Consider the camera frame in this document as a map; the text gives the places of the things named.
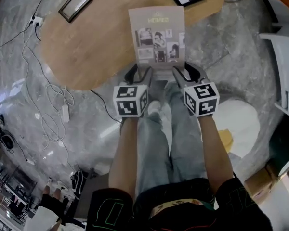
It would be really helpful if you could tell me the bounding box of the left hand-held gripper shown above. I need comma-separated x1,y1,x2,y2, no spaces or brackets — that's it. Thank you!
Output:
113,63,153,118

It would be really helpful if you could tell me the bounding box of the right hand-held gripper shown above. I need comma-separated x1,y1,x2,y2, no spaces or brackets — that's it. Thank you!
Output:
172,61,220,118

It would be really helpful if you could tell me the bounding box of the grey magazine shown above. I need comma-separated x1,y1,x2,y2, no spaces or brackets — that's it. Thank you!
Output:
128,5,186,82

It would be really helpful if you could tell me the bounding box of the person's right forearm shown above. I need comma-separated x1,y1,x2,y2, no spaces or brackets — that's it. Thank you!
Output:
197,114,235,190

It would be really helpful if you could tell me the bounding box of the person's left forearm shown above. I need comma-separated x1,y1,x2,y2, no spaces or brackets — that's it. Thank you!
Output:
108,116,142,197

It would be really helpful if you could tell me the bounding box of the round wooden table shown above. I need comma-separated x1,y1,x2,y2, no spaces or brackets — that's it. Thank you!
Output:
39,0,225,91

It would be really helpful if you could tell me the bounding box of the person's white shoe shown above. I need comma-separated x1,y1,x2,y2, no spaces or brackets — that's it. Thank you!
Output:
147,100,163,116

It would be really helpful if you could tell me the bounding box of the person's right jeans leg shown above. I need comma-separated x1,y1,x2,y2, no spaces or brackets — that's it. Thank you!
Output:
164,81,208,185

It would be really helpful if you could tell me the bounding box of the person's jeans leg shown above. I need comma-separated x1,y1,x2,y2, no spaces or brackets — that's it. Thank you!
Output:
135,111,172,197
164,81,208,185

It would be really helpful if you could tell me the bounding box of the person's left jeans leg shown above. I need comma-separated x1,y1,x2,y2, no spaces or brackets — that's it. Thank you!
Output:
135,111,172,197

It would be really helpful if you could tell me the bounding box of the white power adapter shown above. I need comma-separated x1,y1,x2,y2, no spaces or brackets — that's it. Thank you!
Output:
61,104,70,123

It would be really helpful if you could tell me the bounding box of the white sink cabinet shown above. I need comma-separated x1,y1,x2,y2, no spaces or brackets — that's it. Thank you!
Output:
258,32,289,125

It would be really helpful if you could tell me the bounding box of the white power strip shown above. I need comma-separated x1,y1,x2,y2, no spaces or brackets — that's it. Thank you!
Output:
28,15,44,28

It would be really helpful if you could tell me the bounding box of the green bathtub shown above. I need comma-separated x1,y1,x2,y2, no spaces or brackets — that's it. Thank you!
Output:
268,126,289,173

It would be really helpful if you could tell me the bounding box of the large cardboard box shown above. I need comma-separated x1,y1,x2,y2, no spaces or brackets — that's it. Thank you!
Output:
244,163,289,202

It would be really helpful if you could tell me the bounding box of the person's black shirt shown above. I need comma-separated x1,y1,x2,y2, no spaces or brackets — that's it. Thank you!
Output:
85,177,273,231

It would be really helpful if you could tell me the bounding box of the black cable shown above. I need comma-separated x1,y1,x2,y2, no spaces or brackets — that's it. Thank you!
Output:
90,89,123,125
0,0,51,55

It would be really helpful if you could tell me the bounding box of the brown picture frame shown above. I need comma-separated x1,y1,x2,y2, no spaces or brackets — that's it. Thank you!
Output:
58,0,93,24

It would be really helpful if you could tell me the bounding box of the long white cable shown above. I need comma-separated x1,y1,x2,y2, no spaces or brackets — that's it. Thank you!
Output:
21,25,76,166

